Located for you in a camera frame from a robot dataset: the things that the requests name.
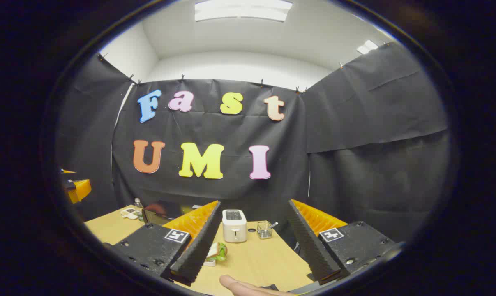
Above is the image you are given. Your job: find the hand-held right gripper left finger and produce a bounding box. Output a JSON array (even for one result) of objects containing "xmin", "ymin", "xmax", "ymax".
[{"xmin": 104, "ymin": 200, "xmax": 222, "ymax": 287}]

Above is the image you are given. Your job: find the lettuce sandwich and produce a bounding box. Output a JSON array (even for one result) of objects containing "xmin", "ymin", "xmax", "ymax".
[{"xmin": 207, "ymin": 242, "xmax": 228, "ymax": 263}]

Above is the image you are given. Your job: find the black electric oven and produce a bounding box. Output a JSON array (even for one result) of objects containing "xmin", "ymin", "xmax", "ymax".
[{"xmin": 142, "ymin": 200, "xmax": 203, "ymax": 226}]

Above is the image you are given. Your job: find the small ceiling light panel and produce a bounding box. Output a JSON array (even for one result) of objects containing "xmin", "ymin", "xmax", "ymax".
[{"xmin": 357, "ymin": 40, "xmax": 379, "ymax": 55}]

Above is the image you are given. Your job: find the black backdrop cloth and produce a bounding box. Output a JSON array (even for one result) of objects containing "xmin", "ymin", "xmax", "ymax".
[{"xmin": 55, "ymin": 41, "xmax": 452, "ymax": 243}]

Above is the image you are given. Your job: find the large ceiling light panel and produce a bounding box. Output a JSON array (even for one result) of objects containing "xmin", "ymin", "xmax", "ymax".
[{"xmin": 194, "ymin": 0, "xmax": 293, "ymax": 22}]

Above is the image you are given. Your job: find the white toaster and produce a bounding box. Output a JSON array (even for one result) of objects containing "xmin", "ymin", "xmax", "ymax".
[{"xmin": 222, "ymin": 209, "xmax": 247, "ymax": 243}]

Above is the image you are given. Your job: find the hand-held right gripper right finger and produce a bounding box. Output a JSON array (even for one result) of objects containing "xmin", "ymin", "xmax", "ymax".
[{"xmin": 287, "ymin": 199, "xmax": 404, "ymax": 285}]

